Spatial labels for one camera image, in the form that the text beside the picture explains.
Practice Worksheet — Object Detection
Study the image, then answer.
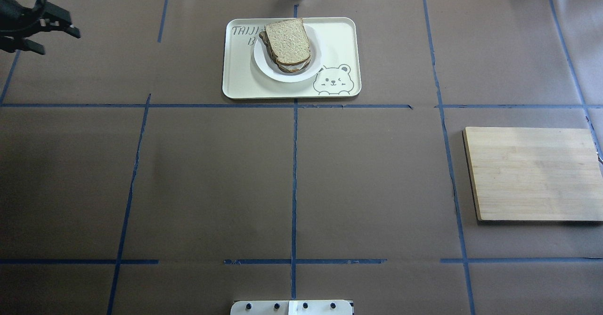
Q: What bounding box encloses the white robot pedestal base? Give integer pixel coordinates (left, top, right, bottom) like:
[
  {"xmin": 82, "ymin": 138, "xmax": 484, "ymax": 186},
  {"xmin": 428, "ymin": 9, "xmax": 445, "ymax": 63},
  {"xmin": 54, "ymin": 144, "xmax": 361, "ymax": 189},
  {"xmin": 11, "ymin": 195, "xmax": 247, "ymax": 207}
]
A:
[{"xmin": 230, "ymin": 299, "xmax": 355, "ymax": 315}]

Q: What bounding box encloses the white round plate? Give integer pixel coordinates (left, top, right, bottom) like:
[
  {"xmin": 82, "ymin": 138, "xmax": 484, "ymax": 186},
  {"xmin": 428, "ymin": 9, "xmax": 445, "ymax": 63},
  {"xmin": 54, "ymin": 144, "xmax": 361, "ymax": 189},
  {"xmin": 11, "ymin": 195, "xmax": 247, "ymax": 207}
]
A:
[{"xmin": 253, "ymin": 24, "xmax": 323, "ymax": 83}]

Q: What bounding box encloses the cream bear serving tray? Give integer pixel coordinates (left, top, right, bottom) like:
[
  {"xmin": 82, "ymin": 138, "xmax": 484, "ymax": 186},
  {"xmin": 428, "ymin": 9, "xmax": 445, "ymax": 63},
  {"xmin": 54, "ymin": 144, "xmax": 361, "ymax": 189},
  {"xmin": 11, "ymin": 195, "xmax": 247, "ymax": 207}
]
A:
[{"xmin": 222, "ymin": 17, "xmax": 362, "ymax": 100}]

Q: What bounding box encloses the wooden cutting board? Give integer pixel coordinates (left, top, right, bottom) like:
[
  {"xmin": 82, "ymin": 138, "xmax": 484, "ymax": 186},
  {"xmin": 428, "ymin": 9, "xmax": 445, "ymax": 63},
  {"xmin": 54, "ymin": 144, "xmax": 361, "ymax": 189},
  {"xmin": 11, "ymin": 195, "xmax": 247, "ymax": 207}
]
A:
[{"xmin": 463, "ymin": 126, "xmax": 603, "ymax": 222}]

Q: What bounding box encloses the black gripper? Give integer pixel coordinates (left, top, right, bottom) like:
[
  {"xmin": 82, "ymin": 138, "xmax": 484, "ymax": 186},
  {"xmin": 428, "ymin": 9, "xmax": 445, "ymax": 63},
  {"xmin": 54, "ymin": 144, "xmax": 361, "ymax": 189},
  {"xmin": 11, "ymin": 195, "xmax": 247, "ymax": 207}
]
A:
[{"xmin": 0, "ymin": 0, "xmax": 81, "ymax": 55}]

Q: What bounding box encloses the bottom bread slice on plate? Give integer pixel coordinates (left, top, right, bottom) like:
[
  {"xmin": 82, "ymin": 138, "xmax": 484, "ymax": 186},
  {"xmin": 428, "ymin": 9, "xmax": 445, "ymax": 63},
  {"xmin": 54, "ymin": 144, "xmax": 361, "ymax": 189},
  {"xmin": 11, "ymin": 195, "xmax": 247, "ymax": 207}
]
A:
[{"xmin": 259, "ymin": 30, "xmax": 311, "ymax": 73}]

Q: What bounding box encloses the brown bread slice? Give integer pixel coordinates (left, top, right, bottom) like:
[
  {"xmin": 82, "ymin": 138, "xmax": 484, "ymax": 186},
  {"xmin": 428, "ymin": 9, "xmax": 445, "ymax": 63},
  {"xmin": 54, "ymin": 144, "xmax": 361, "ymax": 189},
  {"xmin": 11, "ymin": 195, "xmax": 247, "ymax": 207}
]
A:
[{"xmin": 261, "ymin": 18, "xmax": 311, "ymax": 66}]

